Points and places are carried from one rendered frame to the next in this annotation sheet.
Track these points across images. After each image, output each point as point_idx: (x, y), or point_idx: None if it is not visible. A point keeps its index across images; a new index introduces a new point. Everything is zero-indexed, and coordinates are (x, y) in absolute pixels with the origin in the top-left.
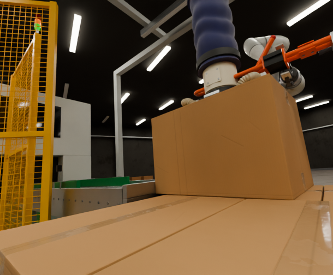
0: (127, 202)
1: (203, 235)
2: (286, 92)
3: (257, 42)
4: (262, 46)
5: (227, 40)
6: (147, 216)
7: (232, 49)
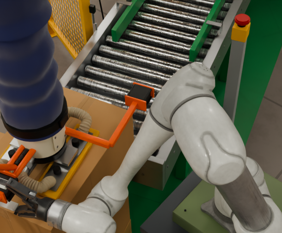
0: None
1: None
2: (8, 212)
3: (156, 106)
4: (156, 125)
5: (2, 112)
6: None
7: (5, 125)
